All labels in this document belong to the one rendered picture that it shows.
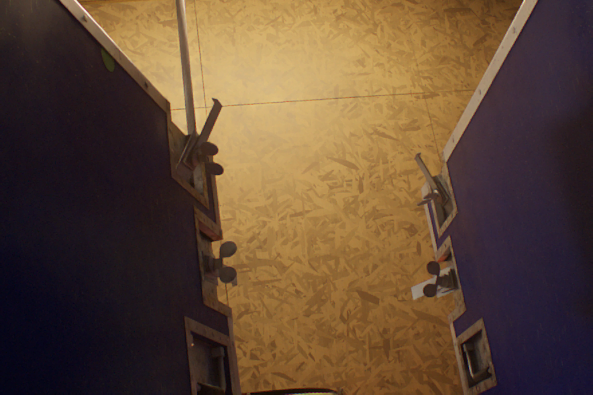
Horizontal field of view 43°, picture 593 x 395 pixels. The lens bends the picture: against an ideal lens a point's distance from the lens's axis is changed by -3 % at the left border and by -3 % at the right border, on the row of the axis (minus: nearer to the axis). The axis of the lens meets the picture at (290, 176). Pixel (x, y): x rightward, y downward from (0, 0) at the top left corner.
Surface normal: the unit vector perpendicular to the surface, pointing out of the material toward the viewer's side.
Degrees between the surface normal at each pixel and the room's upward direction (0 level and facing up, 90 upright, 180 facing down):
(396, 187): 90
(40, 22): 90
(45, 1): 90
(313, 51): 90
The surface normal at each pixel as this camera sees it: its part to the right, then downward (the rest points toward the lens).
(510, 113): -0.99, 0.11
